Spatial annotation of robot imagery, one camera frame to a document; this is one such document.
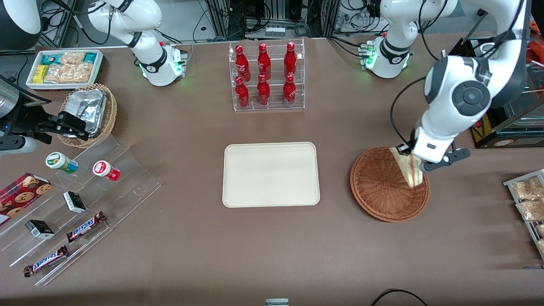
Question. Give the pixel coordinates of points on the red tartan cookie box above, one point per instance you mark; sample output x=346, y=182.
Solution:
x=21, y=195

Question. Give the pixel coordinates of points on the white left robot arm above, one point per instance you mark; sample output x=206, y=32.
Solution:
x=450, y=106

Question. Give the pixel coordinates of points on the clear acrylic bottle rack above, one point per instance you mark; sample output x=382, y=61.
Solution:
x=253, y=107

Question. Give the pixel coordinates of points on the aluminium frame post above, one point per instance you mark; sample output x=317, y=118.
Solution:
x=59, y=25
x=329, y=17
x=219, y=17

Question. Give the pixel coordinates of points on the light tan wicker basket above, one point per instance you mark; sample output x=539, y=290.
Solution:
x=111, y=114

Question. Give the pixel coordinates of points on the clear acrylic stepped stand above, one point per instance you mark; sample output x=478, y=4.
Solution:
x=136, y=191

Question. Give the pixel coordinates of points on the teal snack packet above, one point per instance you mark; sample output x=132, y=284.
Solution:
x=50, y=58
x=90, y=57

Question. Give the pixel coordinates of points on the white rectangular snack bin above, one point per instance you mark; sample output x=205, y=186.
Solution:
x=59, y=86

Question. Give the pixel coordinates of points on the clear bag of crackers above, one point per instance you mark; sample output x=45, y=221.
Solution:
x=68, y=73
x=72, y=57

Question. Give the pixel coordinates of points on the green lid snack cup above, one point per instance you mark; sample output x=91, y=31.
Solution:
x=55, y=160

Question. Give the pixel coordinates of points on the white power strip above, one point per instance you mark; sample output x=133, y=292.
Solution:
x=275, y=31
x=352, y=19

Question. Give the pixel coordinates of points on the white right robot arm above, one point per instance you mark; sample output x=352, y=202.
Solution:
x=148, y=63

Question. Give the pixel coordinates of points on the black food warmer cabinet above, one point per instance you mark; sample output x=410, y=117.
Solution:
x=522, y=142

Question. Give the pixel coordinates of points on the red sausage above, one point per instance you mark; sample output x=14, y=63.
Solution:
x=536, y=50

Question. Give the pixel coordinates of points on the silver foil wrapped package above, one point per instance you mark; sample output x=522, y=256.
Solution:
x=93, y=121
x=85, y=100

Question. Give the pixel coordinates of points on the red lid snack cup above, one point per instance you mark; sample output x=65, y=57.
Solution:
x=101, y=168

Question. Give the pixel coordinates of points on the brown round wicker basket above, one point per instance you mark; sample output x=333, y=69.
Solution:
x=382, y=204

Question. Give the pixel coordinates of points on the yellow snack packet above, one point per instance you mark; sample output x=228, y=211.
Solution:
x=40, y=73

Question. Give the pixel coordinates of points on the beige plastic serving tray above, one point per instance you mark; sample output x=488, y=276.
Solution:
x=272, y=174

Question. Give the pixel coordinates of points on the grey device edge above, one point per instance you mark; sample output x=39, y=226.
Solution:
x=277, y=302

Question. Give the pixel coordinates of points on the Snickers chocolate bar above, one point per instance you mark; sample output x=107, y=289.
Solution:
x=46, y=261
x=85, y=227

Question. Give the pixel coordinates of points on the triangle sandwich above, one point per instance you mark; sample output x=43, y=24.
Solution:
x=410, y=175

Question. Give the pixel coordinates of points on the red aluminium cola bottle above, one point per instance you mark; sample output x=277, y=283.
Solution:
x=263, y=92
x=264, y=61
x=242, y=63
x=290, y=60
x=289, y=91
x=242, y=94

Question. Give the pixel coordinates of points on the clear bag of biscuits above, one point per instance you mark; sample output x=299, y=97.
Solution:
x=541, y=245
x=533, y=210
x=540, y=230
x=529, y=189

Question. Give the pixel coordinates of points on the small black carton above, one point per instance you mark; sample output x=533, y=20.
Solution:
x=40, y=229
x=74, y=202

